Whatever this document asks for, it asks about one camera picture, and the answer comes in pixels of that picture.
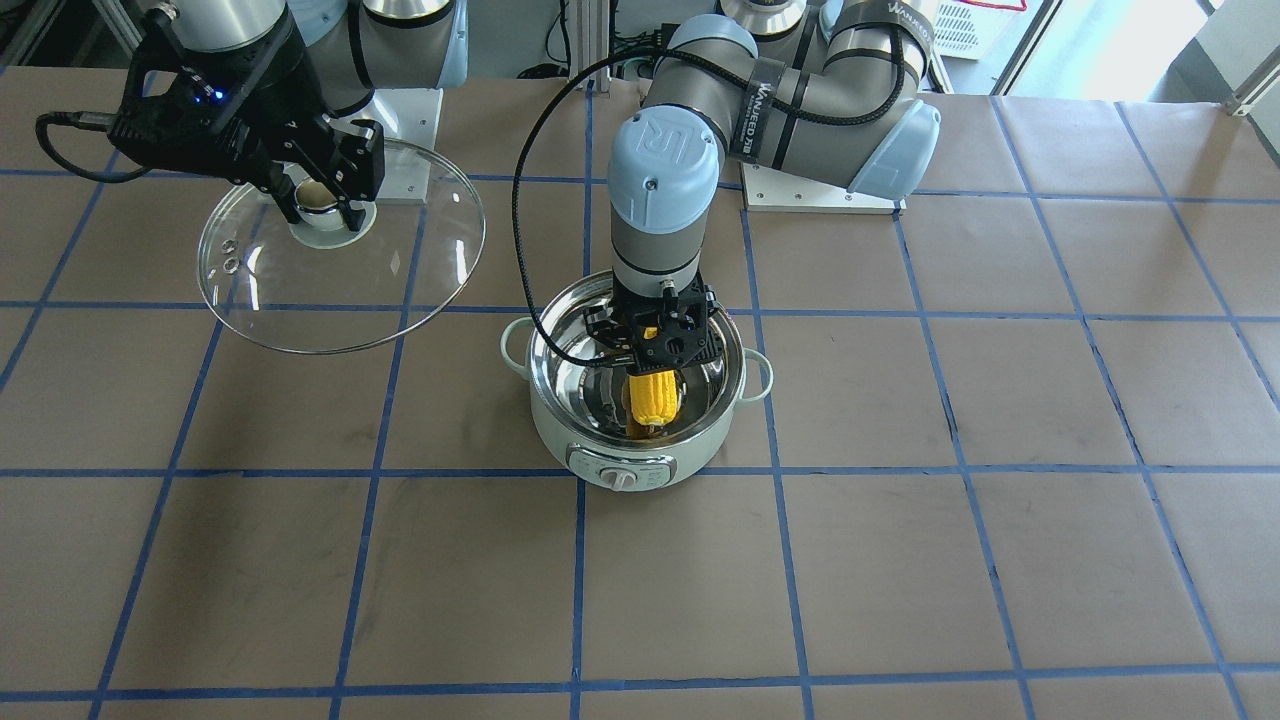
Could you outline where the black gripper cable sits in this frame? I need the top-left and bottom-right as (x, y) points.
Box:
(512, 26), (691, 372)

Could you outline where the pale green electric pot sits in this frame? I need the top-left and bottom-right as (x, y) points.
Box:
(499, 311), (774, 492)

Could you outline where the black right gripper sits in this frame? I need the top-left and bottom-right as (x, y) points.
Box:
(108, 10), (385, 232)

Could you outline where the glass pot lid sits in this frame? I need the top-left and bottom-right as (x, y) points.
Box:
(196, 149), (486, 355)

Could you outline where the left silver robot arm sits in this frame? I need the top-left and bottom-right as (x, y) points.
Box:
(585, 1), (940, 375)

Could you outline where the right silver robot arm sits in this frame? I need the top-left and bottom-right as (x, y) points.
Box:
(105, 1), (470, 233)

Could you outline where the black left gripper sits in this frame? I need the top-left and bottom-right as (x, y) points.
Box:
(582, 281), (726, 373)

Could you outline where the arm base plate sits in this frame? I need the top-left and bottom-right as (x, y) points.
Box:
(340, 88), (444, 204)
(739, 161), (905, 215)

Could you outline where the yellow corn cob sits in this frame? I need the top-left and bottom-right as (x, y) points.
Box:
(623, 370), (684, 439)

